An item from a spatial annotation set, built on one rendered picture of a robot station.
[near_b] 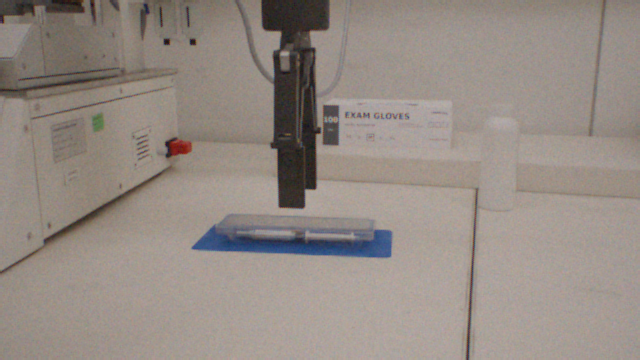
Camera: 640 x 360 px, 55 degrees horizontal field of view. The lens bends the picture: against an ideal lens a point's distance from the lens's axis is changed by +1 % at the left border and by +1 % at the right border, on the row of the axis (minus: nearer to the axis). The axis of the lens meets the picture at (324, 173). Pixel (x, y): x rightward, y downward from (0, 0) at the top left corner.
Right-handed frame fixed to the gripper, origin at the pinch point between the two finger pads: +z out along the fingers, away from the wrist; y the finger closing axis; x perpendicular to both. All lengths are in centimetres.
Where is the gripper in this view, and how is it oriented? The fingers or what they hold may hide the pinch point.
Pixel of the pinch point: (298, 175)
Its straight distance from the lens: 71.8
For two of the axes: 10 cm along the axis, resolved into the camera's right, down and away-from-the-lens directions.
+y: -1.4, 2.2, -9.6
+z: 0.1, 9.7, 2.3
